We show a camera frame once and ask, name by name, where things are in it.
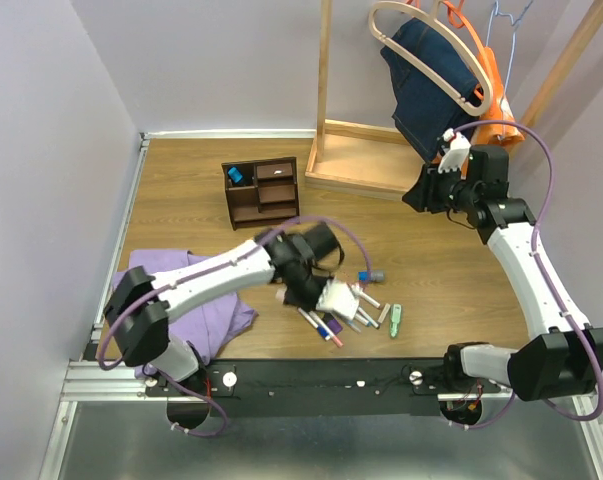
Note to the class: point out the dark blue jeans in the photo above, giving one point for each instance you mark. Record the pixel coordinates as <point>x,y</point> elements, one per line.
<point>431,87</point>

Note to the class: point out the dark brown wooden desk organizer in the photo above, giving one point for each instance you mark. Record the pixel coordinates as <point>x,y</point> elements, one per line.
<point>269,195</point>

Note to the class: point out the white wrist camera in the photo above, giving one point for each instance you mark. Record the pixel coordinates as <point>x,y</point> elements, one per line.
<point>338,299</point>
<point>453,150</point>

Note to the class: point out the blue and grey cylinder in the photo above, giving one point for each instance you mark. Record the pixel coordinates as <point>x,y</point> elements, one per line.
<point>373,276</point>

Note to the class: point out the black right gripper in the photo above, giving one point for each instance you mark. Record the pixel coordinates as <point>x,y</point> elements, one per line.
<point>422,196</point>

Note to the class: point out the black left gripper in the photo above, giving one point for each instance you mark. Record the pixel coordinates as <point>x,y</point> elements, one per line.
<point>290,300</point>

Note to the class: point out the orange plastic hanger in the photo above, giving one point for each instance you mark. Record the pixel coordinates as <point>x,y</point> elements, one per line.
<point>459,21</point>

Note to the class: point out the wooden clothes hanger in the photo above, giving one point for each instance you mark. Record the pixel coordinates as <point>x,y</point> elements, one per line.
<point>436,18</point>

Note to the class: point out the blue wire hanger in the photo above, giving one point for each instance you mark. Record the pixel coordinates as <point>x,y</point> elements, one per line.
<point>509,23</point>

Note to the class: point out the white marker with dark-blue cap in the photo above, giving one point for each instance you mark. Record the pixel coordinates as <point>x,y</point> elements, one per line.
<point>320,330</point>

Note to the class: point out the white marker with brown cap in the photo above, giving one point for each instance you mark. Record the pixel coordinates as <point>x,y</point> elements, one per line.
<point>360,293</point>

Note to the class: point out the purple cloth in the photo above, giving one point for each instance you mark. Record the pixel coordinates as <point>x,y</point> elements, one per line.
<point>196,310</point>

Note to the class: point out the green stapler remover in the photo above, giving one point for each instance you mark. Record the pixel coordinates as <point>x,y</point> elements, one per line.
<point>395,320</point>

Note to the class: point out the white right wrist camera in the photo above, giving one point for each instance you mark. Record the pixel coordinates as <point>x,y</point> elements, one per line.
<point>453,150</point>

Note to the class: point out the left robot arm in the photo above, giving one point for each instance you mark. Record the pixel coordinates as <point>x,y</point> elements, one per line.
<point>145,306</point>

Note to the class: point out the orange cloth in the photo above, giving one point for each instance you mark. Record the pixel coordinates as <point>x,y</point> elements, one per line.
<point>491,134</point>

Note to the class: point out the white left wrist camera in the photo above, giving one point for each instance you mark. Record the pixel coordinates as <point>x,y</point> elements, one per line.
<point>338,299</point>

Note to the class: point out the wooden clothes rack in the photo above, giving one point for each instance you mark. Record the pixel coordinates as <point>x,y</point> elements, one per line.
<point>379,162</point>

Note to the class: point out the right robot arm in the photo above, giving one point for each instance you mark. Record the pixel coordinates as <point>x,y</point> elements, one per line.
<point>564,350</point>

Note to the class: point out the white marker with black cap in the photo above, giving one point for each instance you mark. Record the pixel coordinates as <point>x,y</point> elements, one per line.
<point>367,319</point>

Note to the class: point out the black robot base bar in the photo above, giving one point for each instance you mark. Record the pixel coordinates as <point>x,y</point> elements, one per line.
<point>345,387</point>

